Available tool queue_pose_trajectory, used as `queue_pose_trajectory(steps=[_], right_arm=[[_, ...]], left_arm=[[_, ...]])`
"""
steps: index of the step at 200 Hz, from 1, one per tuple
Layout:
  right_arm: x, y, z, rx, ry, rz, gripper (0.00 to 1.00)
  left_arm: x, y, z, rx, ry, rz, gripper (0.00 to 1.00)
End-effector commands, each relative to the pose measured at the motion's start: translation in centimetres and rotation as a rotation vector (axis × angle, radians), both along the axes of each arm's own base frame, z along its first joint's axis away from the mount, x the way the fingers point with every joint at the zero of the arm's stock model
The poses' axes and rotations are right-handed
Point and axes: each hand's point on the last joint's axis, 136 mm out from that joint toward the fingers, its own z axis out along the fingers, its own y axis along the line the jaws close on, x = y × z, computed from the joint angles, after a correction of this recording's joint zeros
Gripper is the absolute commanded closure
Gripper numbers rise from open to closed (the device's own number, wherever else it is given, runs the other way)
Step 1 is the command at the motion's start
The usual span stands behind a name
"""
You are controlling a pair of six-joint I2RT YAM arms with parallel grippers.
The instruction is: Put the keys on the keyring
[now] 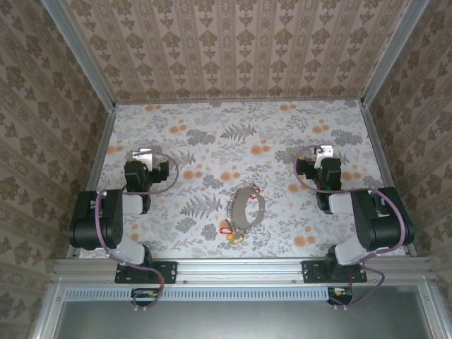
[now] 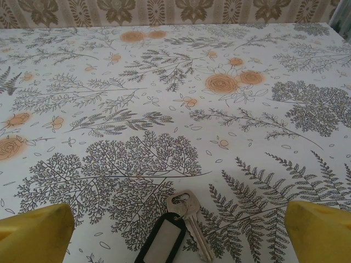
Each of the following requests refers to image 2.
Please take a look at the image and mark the floral tablecloth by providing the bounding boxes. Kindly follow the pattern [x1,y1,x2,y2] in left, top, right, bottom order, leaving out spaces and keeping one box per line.
[0,22,351,263]

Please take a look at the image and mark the black key tag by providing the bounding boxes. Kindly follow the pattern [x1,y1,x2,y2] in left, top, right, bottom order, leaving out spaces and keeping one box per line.
[133,212,187,263]

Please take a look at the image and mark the silver key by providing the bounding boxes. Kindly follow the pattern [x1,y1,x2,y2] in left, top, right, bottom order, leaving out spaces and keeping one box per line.
[166,190,216,262]

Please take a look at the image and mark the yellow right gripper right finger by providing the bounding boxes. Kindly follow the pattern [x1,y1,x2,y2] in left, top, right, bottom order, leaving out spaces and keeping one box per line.
[285,200,351,263]

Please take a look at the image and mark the small metal split ring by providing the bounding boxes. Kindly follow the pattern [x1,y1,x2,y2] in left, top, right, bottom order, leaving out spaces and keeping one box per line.
[174,199,190,220]

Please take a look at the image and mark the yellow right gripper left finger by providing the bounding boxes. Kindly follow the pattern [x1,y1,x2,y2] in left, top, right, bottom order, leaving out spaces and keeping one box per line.
[0,203,75,263]

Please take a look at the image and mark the aluminium frame post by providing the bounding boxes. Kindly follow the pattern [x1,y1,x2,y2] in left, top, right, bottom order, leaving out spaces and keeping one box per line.
[328,0,351,44]

